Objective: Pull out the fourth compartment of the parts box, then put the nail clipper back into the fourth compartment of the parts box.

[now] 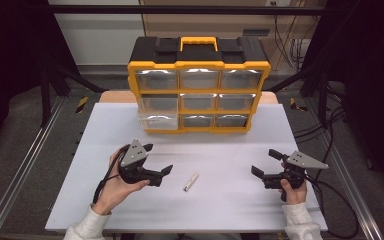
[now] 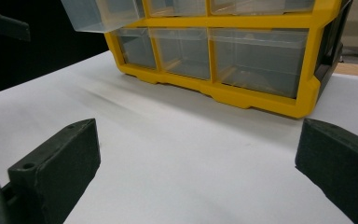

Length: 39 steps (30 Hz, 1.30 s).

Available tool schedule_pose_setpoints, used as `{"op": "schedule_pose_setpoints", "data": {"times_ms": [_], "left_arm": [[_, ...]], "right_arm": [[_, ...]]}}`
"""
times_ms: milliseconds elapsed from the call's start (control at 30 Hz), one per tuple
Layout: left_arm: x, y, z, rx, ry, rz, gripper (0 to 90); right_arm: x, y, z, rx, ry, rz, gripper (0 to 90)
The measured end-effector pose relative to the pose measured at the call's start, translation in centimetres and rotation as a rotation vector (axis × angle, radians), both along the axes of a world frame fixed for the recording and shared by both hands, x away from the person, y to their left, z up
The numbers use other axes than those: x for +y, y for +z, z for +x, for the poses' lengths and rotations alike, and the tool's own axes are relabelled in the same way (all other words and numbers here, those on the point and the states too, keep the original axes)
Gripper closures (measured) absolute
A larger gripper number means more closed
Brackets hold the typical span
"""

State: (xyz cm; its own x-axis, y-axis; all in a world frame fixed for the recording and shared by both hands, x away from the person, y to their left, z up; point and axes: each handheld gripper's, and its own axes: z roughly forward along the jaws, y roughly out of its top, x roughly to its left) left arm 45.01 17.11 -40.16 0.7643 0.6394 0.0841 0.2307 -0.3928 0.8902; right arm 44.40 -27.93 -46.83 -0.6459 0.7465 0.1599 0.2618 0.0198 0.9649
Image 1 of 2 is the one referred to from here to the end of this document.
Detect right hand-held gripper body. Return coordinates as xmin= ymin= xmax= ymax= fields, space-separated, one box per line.
xmin=261 ymin=150 xmax=330 ymax=202

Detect small white stick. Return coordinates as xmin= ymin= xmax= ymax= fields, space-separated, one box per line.
xmin=183 ymin=172 xmax=200 ymax=193

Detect black curtain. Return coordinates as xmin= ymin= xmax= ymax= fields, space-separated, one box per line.
xmin=299 ymin=0 xmax=384 ymax=193
xmin=0 ymin=0 xmax=78 ymax=163

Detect grid of clear drawers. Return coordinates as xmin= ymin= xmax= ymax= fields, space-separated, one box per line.
xmin=134 ymin=68 xmax=264 ymax=128

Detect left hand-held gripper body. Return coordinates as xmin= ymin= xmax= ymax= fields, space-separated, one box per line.
xmin=118 ymin=138 xmax=165 ymax=188

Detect person's right hand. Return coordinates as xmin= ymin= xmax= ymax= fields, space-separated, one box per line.
xmin=279 ymin=161 xmax=310 ymax=206

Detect black floor cables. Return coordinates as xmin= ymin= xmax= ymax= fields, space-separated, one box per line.
xmin=293 ymin=86 xmax=349 ymax=145

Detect white foam board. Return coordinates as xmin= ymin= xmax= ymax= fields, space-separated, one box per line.
xmin=44 ymin=102 xmax=329 ymax=233

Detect black metal stand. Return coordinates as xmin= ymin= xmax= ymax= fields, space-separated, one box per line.
xmin=266 ymin=63 xmax=331 ymax=126
xmin=39 ymin=63 xmax=109 ymax=128

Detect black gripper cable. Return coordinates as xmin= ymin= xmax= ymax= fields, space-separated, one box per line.
xmin=303 ymin=173 xmax=361 ymax=240
xmin=92 ymin=146 xmax=130 ymax=205

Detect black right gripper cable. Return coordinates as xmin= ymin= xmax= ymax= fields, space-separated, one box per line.
xmin=303 ymin=173 xmax=361 ymax=240

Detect white panel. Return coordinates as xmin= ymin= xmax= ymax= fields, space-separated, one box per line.
xmin=46 ymin=0 xmax=146 ymax=66

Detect aluminium floor rail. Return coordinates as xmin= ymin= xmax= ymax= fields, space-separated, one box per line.
xmin=303 ymin=99 xmax=384 ymax=240
xmin=0 ymin=96 xmax=65 ymax=240

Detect yellow black tape marker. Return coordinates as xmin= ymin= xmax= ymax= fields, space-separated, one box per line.
xmin=289 ymin=97 xmax=309 ymax=112
xmin=75 ymin=96 xmax=90 ymax=114

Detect hanging wall cables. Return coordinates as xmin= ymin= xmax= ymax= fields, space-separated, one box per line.
xmin=273 ymin=14 xmax=312 ymax=71

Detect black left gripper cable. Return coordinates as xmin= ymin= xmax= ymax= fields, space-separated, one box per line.
xmin=92 ymin=146 xmax=130 ymax=205

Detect yellow black drawer organizer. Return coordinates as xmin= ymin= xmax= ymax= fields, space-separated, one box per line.
xmin=127 ymin=35 xmax=272 ymax=135

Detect person's left hand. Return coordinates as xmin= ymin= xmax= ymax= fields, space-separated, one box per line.
xmin=91 ymin=144 xmax=151 ymax=216

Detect clear plastic drawer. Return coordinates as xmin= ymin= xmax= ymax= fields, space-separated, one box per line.
xmin=137 ymin=111 xmax=180 ymax=131

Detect black horizontal frame bar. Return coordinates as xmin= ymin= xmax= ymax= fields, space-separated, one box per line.
xmin=46 ymin=4 xmax=328 ymax=16

